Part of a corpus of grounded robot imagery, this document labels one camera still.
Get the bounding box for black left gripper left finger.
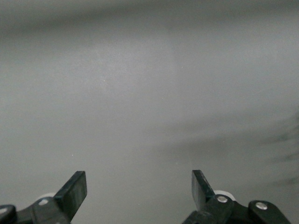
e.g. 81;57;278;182
0;171;88;224

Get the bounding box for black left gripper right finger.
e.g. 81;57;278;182
181;169;292;224

